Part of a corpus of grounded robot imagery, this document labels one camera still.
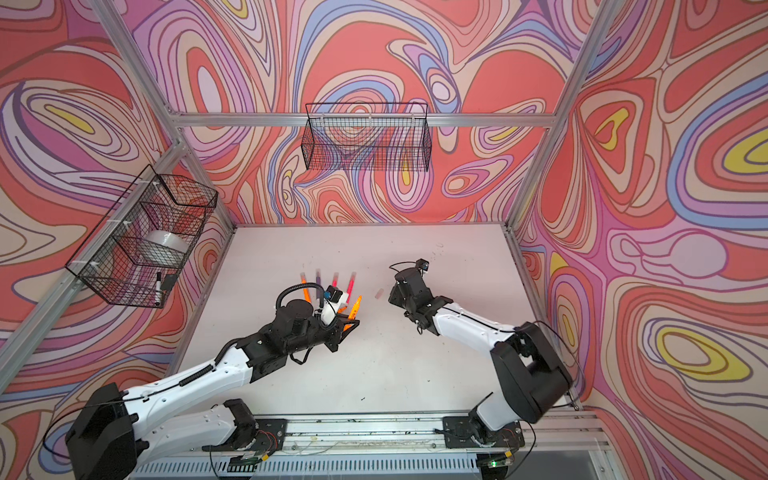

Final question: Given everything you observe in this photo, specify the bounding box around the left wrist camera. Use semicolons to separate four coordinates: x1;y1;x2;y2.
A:
320;285;349;326

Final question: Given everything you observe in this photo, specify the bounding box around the orange highlighter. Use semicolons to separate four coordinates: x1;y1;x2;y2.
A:
343;296;362;332
300;272;312;304

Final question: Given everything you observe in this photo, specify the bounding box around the back black wire basket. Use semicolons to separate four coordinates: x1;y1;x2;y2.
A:
301;101;432;173

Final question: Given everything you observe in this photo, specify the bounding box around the black marker in basket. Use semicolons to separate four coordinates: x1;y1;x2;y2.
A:
154;271;164;307

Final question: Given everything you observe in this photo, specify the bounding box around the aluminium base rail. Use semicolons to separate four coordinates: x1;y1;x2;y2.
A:
119;410;607;457

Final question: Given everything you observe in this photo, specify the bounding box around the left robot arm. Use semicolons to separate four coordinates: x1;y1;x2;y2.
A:
64;299;359;479

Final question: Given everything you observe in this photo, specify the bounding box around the orange highlighter top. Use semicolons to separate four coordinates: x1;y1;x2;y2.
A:
300;272;312;304

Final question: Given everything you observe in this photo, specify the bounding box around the left black wire basket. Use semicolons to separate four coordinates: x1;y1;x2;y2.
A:
66;166;218;309

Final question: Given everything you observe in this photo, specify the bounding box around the black wire basket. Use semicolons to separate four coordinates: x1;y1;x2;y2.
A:
66;166;218;309
301;101;432;173

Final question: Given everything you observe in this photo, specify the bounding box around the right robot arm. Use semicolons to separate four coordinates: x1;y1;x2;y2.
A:
388;260;574;448

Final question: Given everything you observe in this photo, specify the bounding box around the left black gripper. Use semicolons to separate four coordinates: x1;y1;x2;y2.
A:
284;314;362;359

